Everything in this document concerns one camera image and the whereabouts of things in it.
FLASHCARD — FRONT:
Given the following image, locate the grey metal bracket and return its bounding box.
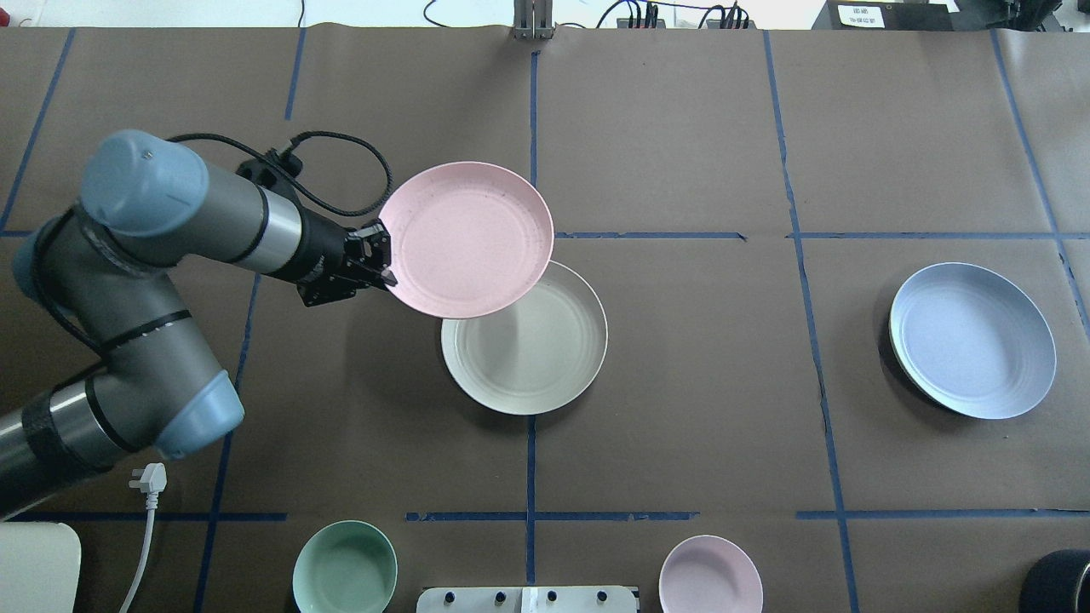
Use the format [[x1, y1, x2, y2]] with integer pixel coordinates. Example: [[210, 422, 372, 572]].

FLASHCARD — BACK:
[[513, 0, 556, 40]]

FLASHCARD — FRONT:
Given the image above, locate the dark blue saucepan with lid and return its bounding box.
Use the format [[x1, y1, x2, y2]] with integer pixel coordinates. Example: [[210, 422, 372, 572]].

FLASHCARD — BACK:
[[1018, 548, 1089, 612]]

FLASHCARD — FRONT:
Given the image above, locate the pink plate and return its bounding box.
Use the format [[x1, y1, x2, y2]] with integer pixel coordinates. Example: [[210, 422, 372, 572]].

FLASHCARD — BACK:
[[379, 163, 555, 318]]

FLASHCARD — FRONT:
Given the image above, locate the green bowl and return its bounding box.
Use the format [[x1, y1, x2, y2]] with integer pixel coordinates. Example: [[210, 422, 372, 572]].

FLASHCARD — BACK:
[[292, 520, 399, 612]]

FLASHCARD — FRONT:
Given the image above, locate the cream plate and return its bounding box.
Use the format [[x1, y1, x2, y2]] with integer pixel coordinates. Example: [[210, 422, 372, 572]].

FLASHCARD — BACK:
[[440, 261, 610, 416]]

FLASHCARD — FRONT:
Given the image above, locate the pink bowl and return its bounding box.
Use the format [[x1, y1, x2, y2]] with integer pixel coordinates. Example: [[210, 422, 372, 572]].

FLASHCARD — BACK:
[[658, 534, 764, 612]]

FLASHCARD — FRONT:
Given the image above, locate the white toaster cable with plug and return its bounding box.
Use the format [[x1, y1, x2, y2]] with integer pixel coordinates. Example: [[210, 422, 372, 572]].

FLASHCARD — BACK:
[[118, 462, 168, 613]]

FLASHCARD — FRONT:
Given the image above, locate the black box with label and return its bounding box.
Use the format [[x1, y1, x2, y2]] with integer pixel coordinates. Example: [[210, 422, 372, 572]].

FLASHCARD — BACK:
[[811, 1, 954, 32]]

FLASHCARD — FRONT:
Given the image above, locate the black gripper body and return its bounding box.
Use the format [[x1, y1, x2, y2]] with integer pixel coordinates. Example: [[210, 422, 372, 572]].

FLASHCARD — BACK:
[[296, 220, 392, 307]]

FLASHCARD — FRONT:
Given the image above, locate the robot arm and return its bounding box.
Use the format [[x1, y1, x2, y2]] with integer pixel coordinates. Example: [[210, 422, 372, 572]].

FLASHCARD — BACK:
[[1, 129, 398, 519]]

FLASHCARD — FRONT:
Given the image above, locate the blue plate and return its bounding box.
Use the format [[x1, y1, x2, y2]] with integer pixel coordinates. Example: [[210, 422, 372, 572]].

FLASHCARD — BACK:
[[888, 261, 1058, 420]]

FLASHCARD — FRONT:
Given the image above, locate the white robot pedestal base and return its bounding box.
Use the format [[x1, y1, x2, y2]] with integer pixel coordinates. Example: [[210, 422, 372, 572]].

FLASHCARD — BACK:
[[416, 585, 641, 612]]

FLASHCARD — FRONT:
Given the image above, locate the cream toaster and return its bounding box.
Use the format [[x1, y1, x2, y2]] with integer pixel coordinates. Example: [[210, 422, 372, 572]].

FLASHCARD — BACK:
[[1, 521, 82, 612]]

